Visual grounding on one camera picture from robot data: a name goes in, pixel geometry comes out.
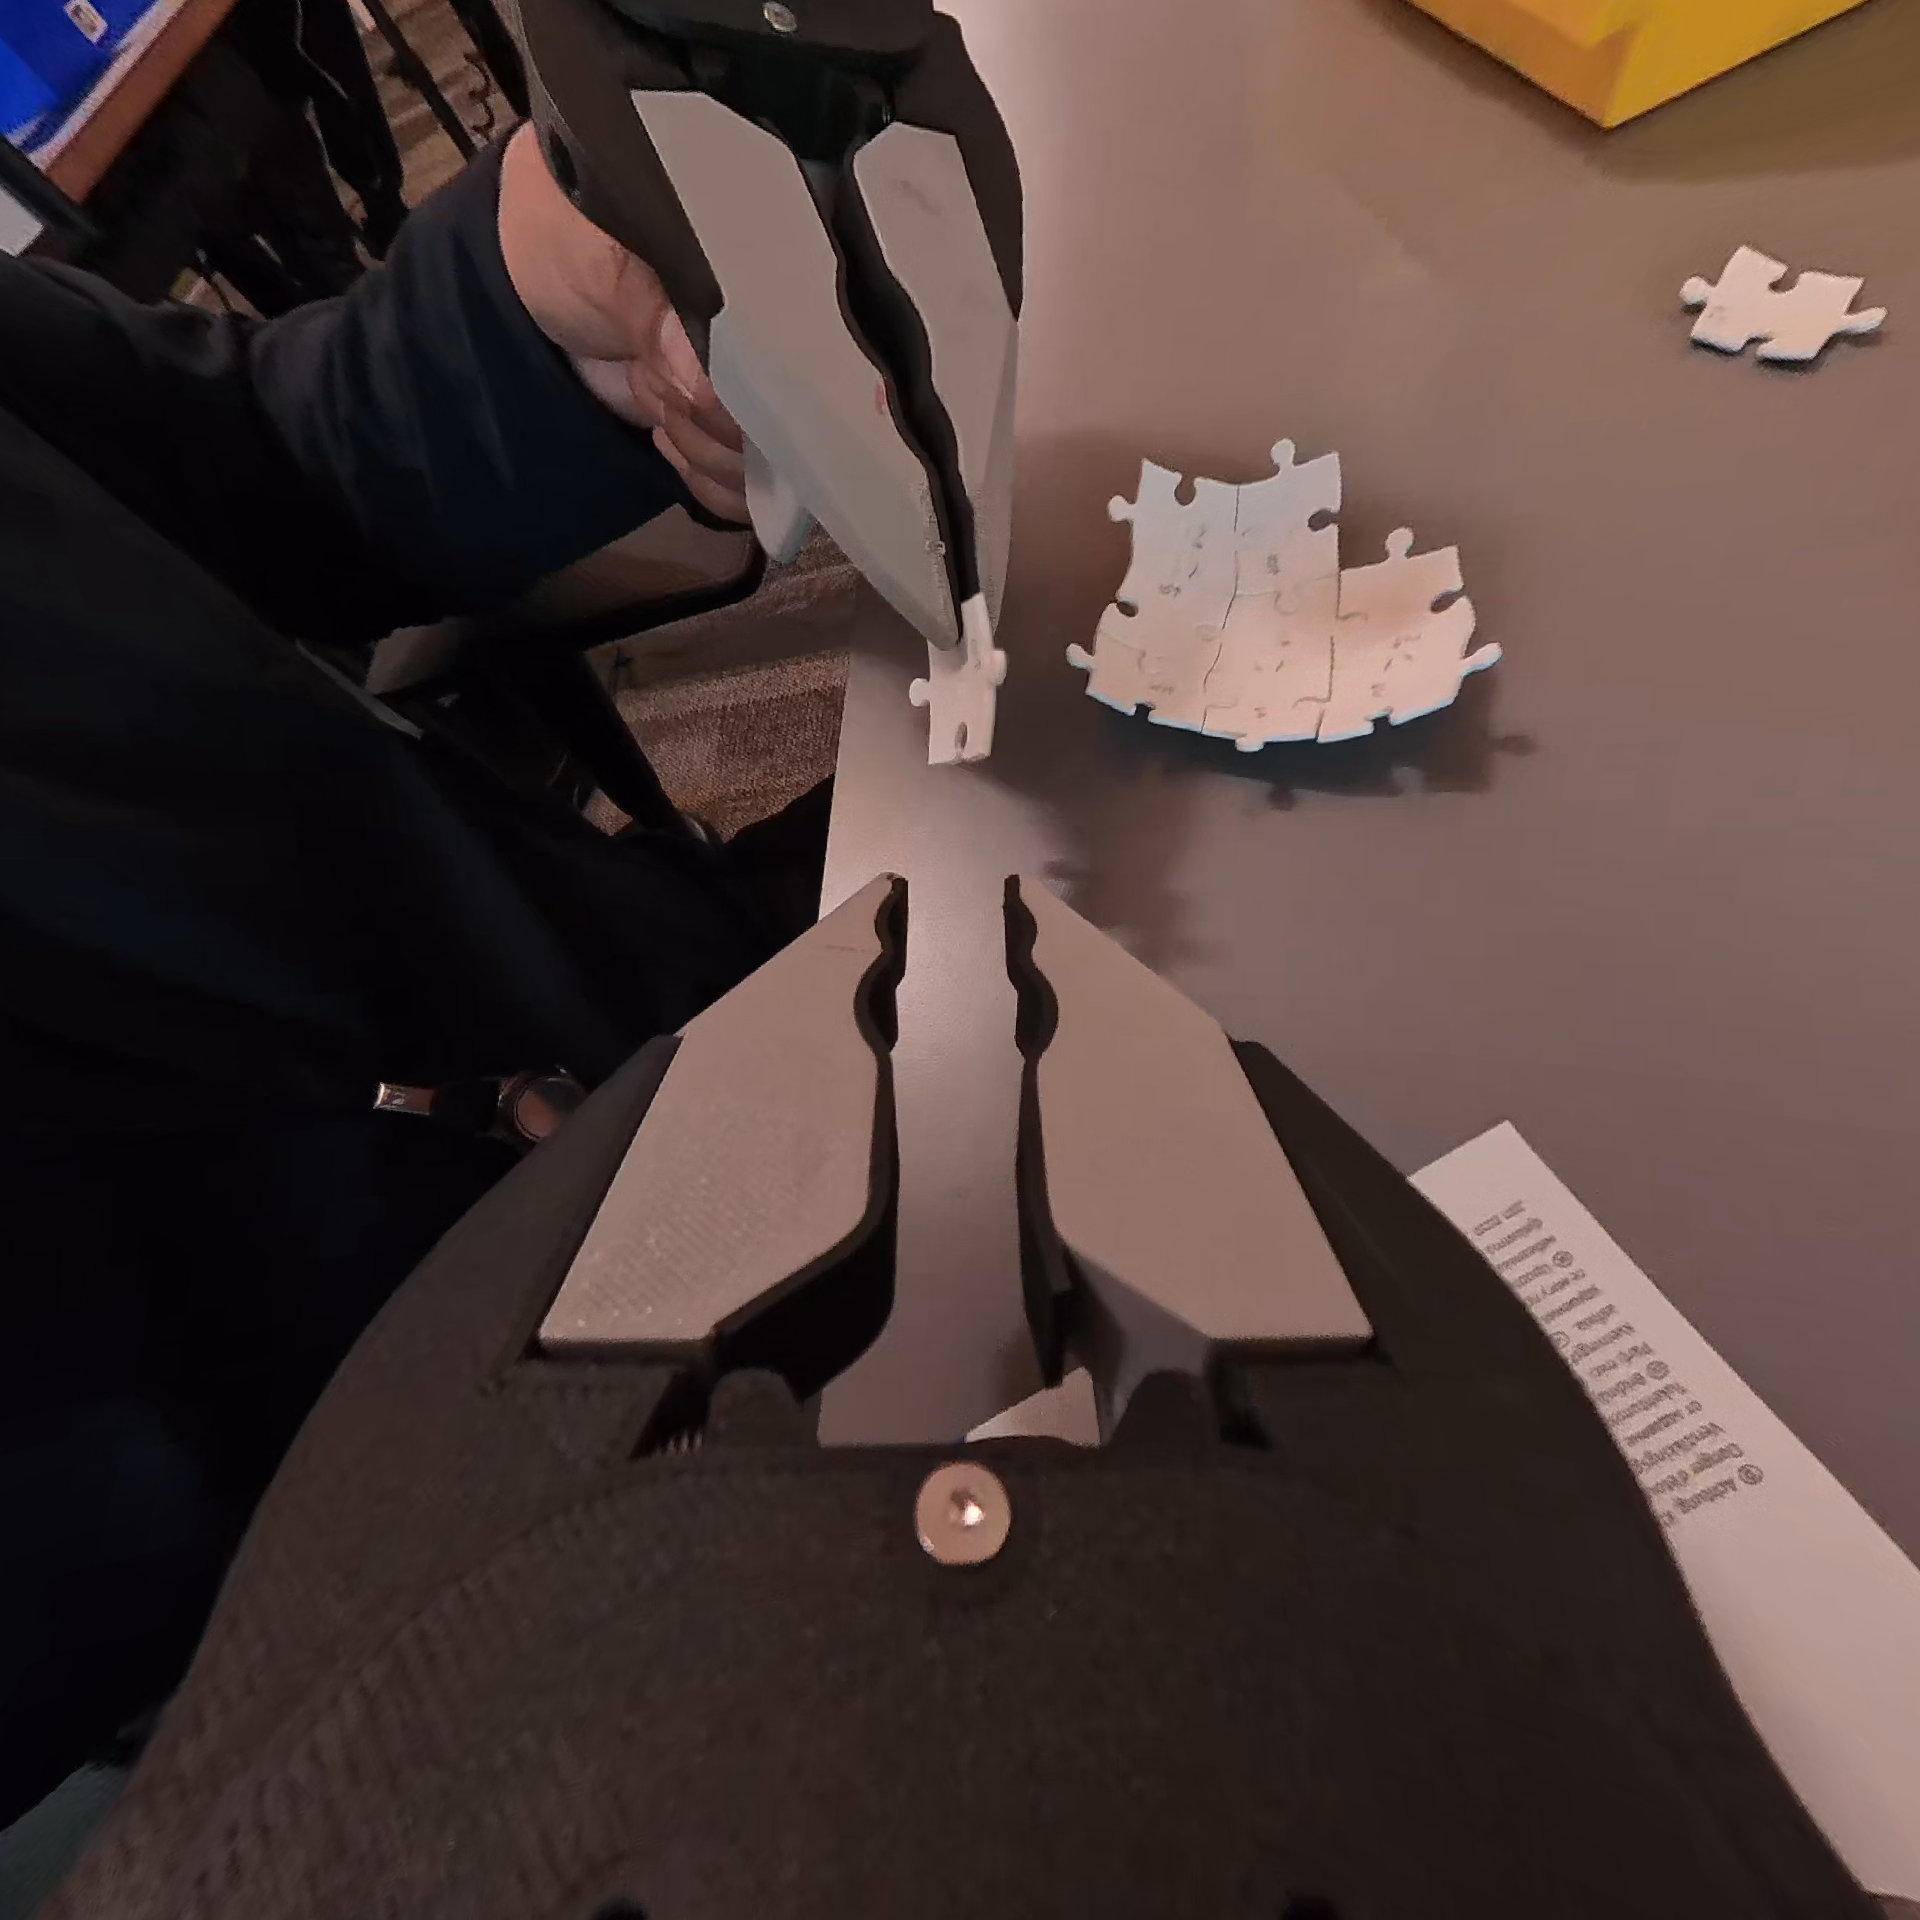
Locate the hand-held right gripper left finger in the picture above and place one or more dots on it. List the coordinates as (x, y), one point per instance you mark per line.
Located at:
(722, 1185)

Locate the person's left hand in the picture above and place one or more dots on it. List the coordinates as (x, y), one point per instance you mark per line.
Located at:
(599, 300)

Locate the white puzzle piece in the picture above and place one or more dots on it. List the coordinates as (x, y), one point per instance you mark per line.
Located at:
(967, 675)
(1780, 307)

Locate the person's left forearm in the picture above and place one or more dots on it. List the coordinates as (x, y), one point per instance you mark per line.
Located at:
(301, 422)

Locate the white printed puzzle bag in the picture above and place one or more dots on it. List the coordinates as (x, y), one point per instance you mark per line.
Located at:
(1724, 1426)

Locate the wooden desk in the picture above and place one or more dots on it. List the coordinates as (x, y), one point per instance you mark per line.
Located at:
(149, 91)

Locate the yellow plastic bin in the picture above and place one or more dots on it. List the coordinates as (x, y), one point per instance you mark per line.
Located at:
(1635, 45)

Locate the assembled white puzzle pieces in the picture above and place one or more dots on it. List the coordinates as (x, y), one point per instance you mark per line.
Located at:
(1277, 630)

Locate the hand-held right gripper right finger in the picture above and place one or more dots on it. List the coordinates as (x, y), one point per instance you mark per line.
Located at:
(1186, 1185)

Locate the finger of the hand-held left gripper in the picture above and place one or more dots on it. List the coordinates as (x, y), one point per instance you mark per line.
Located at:
(764, 300)
(955, 284)

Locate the blue storage bin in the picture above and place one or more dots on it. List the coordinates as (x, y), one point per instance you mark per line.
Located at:
(60, 76)

